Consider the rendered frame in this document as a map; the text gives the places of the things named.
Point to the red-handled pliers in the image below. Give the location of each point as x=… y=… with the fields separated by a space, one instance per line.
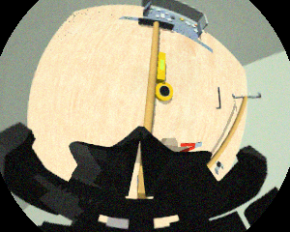
x=193 y=146

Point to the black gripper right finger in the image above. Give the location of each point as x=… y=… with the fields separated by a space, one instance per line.
x=157 y=159

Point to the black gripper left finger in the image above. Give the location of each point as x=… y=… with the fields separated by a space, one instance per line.
x=119 y=158

